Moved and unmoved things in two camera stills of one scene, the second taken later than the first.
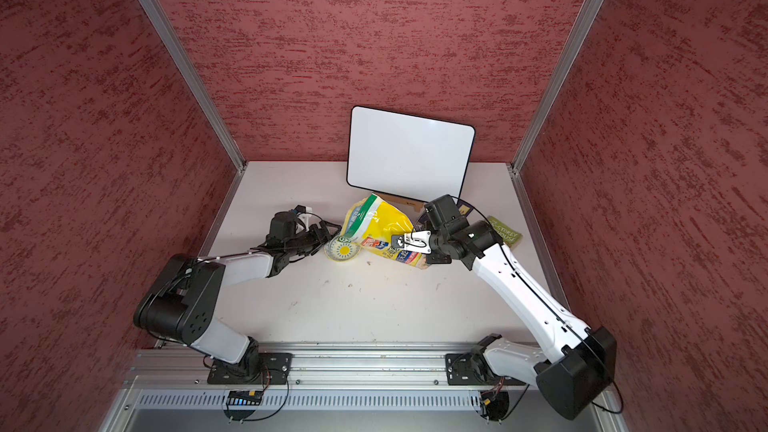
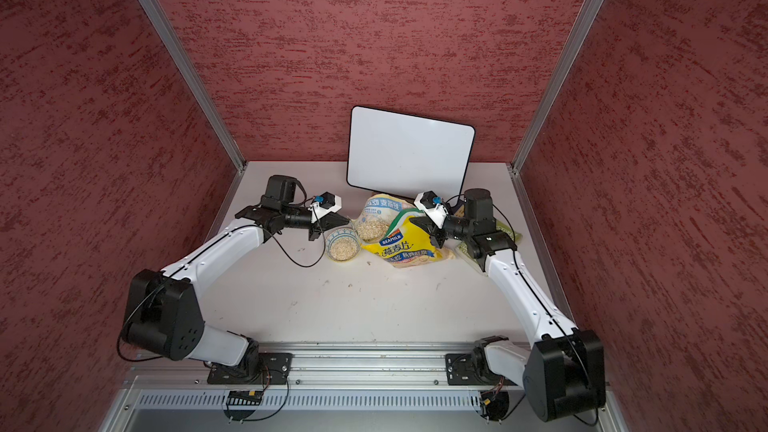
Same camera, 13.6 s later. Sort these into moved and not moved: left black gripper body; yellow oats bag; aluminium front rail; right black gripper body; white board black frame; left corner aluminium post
Moved: left black gripper body; yellow oats bag; right black gripper body
Not moved: aluminium front rail; left corner aluminium post; white board black frame
